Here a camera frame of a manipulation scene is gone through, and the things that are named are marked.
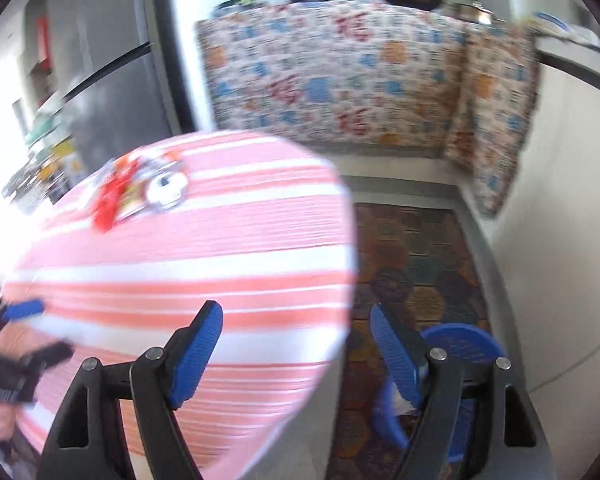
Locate grey multi-door refrigerator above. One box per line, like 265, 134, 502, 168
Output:
47, 0, 182, 174

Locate white tiered storage rack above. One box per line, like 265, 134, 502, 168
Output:
2, 110, 79, 214

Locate hexagon patterned floor mat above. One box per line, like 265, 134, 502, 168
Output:
326, 203, 490, 479

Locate stainless steel pot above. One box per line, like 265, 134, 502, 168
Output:
445, 0, 501, 26

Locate condiment bottle tray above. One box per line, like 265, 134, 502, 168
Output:
213, 0, 266, 14

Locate patterned fu-character cloth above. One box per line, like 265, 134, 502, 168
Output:
196, 1, 539, 217

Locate blue plastic trash basket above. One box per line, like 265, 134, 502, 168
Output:
370, 310, 505, 463

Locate yellow white plastic bag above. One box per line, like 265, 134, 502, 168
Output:
524, 12, 586, 42

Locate pink striped tablecloth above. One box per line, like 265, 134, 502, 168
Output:
0, 131, 356, 479

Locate yellow cardboard box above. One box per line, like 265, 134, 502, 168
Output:
52, 138, 86, 180

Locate crushed silver drink can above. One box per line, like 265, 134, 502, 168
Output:
145, 171, 188, 210

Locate orange red snack bag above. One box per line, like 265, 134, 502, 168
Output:
89, 152, 186, 235

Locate white lower kitchen cabinets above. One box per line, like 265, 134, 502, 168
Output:
489, 38, 600, 479

